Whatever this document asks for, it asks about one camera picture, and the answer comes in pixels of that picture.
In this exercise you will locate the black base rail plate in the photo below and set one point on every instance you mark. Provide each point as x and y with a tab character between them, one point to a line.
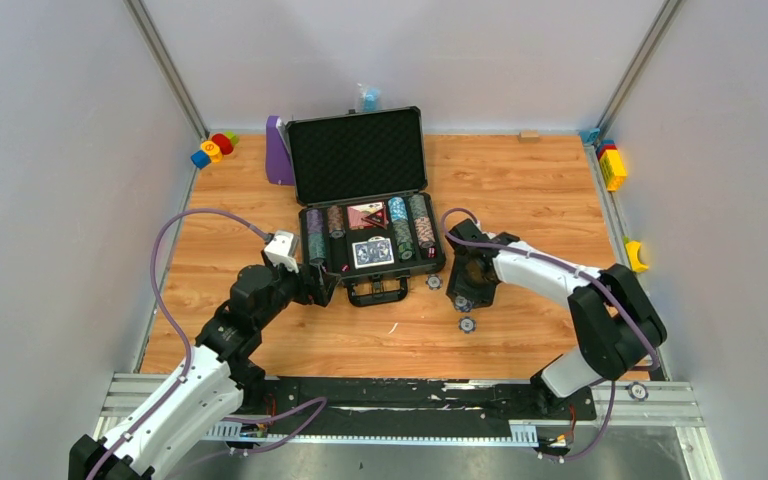
510	399

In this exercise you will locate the black poker set case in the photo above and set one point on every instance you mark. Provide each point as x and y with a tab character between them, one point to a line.
360	158

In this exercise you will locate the light blue poker chip stack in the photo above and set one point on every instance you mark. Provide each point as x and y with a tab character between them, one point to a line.
397	209

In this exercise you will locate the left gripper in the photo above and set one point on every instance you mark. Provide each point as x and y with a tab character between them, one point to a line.
317	282

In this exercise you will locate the teal poker chip stack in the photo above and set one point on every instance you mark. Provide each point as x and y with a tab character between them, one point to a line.
317	247

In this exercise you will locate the blue playing card deck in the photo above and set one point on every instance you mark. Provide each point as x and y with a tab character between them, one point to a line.
372	254

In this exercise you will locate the coloured toy cylinders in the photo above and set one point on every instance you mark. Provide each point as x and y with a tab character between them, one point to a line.
215	149

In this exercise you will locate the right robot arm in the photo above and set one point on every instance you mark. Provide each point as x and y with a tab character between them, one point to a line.
616	326

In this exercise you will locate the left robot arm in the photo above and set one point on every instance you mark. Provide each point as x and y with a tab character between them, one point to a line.
213	381

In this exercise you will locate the brown poker chip stack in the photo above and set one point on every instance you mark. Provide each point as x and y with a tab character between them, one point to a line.
335	222

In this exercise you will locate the yellow curved toy piece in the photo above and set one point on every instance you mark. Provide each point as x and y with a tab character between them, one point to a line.
634	252

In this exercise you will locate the loose chip front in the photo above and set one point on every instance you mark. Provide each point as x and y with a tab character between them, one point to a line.
467	325

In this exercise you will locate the red triangular card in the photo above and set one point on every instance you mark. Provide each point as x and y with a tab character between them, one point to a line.
375	219

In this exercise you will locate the dark green poker chip stack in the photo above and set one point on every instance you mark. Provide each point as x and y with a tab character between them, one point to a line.
418	206

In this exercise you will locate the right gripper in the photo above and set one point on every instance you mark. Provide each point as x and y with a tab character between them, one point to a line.
480	297

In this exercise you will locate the pink white poker chip stack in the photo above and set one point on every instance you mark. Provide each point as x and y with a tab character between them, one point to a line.
425	232

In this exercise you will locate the purple stand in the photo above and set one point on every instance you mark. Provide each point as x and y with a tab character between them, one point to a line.
278	164

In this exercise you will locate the red playing card deck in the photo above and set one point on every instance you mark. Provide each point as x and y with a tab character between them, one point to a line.
355	213

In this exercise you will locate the small wooden block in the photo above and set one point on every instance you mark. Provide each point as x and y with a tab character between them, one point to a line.
529	136

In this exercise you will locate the yellow red toy brick block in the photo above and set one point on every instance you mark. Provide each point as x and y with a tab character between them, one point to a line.
612	166

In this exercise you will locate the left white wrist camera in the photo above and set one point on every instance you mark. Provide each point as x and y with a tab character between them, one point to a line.
280	250

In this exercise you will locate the light blue bottle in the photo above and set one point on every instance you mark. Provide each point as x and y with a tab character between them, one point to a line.
369	99

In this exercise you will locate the purple poker chip stack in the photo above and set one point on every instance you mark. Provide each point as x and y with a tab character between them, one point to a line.
315	221

